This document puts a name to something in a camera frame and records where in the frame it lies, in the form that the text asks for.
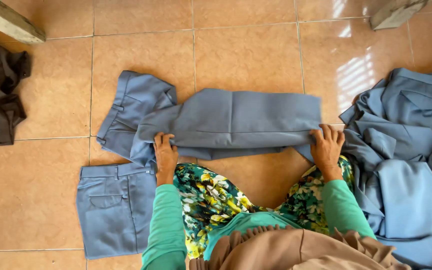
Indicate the person's tan headscarf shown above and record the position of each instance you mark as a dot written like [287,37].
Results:
[298,251]

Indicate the folded grey-blue trousers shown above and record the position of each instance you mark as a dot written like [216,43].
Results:
[114,213]

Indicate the person's floral skirt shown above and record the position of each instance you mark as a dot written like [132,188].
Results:
[208,195]

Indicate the heap of grey-blue trousers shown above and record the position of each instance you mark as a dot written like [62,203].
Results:
[407,150]

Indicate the person's left fingers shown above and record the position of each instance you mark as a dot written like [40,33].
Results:
[162,139]

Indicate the person's left hand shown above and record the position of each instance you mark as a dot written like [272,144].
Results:
[165,157]

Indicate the wooden furniture leg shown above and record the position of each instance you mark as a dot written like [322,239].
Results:
[394,14]
[9,22]

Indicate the person's right hand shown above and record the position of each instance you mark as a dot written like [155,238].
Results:
[326,153]

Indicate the person's green shirt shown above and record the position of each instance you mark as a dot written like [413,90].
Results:
[246,223]

